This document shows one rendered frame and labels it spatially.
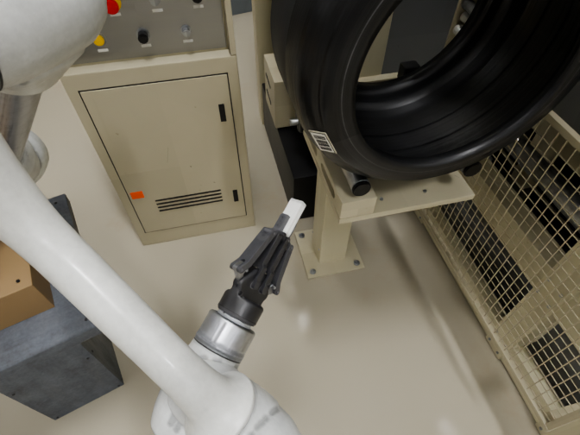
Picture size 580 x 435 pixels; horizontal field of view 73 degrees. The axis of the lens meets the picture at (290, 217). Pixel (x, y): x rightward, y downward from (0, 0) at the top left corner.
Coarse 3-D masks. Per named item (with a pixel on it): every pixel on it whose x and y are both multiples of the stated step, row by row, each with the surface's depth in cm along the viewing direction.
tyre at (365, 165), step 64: (320, 0) 56; (384, 0) 54; (512, 0) 88; (576, 0) 75; (320, 64) 61; (448, 64) 99; (512, 64) 91; (576, 64) 71; (320, 128) 71; (384, 128) 102; (448, 128) 98; (512, 128) 80
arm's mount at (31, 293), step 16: (0, 240) 99; (0, 256) 96; (16, 256) 95; (0, 272) 92; (16, 272) 92; (32, 272) 93; (0, 288) 89; (16, 288) 89; (32, 288) 91; (48, 288) 100; (0, 304) 89; (16, 304) 91; (32, 304) 94; (48, 304) 97; (0, 320) 92; (16, 320) 95
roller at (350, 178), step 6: (342, 168) 94; (348, 174) 91; (354, 174) 90; (348, 180) 91; (354, 180) 89; (360, 180) 88; (366, 180) 89; (354, 186) 89; (360, 186) 88; (366, 186) 89; (354, 192) 90; (360, 192) 90; (366, 192) 91
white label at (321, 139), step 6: (312, 132) 73; (318, 132) 72; (324, 132) 71; (312, 138) 75; (318, 138) 74; (324, 138) 73; (318, 144) 76; (324, 144) 75; (330, 144) 73; (324, 150) 77; (330, 150) 76
